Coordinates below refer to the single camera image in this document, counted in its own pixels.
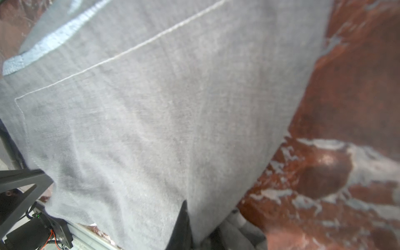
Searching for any aluminium front rail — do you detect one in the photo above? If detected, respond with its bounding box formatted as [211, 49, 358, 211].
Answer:
[68, 223, 121, 250]

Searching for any plain grey pillowcase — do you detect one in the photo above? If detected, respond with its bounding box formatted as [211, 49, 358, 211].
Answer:
[1, 1, 333, 250]

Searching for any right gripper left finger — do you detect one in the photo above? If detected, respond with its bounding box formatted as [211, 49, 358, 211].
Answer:
[165, 201, 192, 250]

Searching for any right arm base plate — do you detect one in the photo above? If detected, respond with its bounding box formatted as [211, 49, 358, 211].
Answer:
[1, 203, 74, 250]

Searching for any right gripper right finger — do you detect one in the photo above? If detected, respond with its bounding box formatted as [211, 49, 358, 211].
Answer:
[218, 208, 268, 250]

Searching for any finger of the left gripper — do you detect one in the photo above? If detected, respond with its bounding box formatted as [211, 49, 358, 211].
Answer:
[1, 169, 53, 237]

